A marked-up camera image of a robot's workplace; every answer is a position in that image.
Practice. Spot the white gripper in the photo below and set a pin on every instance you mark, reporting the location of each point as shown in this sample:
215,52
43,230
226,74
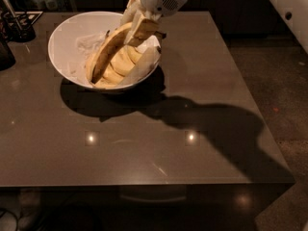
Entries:
146,28

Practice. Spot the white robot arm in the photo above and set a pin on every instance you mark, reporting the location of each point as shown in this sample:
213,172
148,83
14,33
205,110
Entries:
293,12

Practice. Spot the yellow banana bunch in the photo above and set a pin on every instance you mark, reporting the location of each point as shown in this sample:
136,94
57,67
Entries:
118,67

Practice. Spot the white ceramic bowl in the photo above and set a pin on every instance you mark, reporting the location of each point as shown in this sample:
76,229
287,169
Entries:
66,57

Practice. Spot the dark container at left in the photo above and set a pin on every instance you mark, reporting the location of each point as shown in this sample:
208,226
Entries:
7,59

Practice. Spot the black wire utensil holder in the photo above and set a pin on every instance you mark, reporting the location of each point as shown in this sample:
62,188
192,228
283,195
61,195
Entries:
18,27

